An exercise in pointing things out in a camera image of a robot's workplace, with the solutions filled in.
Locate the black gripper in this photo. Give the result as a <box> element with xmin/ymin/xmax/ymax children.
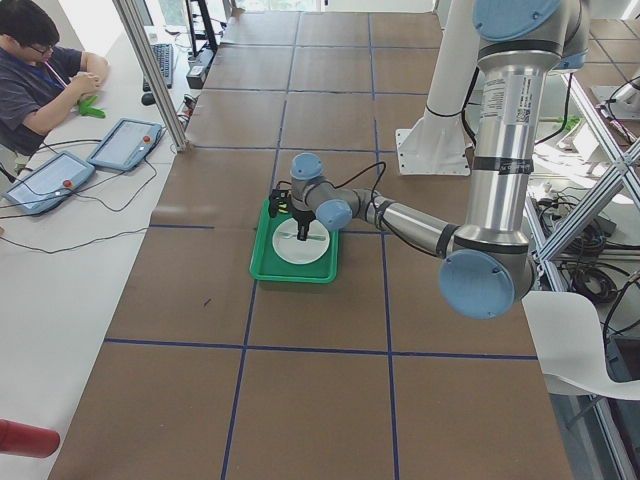
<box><xmin>292</xmin><ymin>208</ymin><xmax>315</xmax><ymax>241</ymax></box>

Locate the white plastic fork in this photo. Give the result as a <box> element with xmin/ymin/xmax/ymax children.
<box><xmin>274</xmin><ymin>231</ymin><xmax>327</xmax><ymax>241</ymax></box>

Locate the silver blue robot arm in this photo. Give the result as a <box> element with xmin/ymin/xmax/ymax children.
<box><xmin>288</xmin><ymin>1</ymin><xmax>590</xmax><ymax>319</ymax></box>

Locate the white round plate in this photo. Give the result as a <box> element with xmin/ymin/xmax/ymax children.
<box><xmin>272</xmin><ymin>218</ymin><xmax>330</xmax><ymax>265</ymax></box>

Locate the green plastic tray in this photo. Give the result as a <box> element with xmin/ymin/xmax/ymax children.
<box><xmin>249</xmin><ymin>200</ymin><xmax>339</xmax><ymax>284</ymax></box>

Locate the blue teach pendant far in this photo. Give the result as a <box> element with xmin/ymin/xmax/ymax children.
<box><xmin>87</xmin><ymin>118</ymin><xmax>162</xmax><ymax>172</ymax></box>

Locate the blue teach pendant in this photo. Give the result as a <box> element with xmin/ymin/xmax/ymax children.
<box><xmin>2</xmin><ymin>151</ymin><xmax>95</xmax><ymax>215</ymax></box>
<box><xmin>87</xmin><ymin>118</ymin><xmax>162</xmax><ymax>172</ymax></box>

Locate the black computer mouse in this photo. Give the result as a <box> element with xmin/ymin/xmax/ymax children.
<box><xmin>141</xmin><ymin>92</ymin><xmax>156</xmax><ymax>106</ymax></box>

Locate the black keyboard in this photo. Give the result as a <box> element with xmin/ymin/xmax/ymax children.
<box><xmin>151</xmin><ymin>43</ymin><xmax>174</xmax><ymax>89</ymax></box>

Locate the green plastic object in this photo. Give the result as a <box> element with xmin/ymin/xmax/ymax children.
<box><xmin>77</xmin><ymin>95</ymin><xmax>106</xmax><ymax>119</ymax></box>

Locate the blue teach pendant near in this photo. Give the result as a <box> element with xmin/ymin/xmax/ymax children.
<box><xmin>2</xmin><ymin>151</ymin><xmax>95</xmax><ymax>215</ymax></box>

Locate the white chair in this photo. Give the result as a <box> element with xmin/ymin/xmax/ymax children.
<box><xmin>522</xmin><ymin>291</ymin><xmax>639</xmax><ymax>401</ymax></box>

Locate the seated person dark shirt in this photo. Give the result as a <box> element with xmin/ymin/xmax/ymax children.
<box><xmin>1</xmin><ymin>1</ymin><xmax>109</xmax><ymax>157</ymax></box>

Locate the red cylinder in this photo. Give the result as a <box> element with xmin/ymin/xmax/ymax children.
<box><xmin>1</xmin><ymin>419</ymin><xmax>60</xmax><ymax>458</ymax></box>

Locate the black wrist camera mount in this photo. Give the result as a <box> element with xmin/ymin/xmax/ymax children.
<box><xmin>268</xmin><ymin>188</ymin><xmax>290</xmax><ymax>218</ymax></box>

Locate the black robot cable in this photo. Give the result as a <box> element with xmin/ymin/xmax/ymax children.
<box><xmin>331</xmin><ymin>160</ymin><xmax>389</xmax><ymax>201</ymax></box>

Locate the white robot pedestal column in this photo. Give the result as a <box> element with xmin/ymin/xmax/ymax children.
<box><xmin>396</xmin><ymin>0</ymin><xmax>479</xmax><ymax>176</ymax></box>

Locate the aluminium frame post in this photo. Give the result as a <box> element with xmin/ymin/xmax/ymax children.
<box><xmin>112</xmin><ymin>0</ymin><xmax>188</xmax><ymax>153</ymax></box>

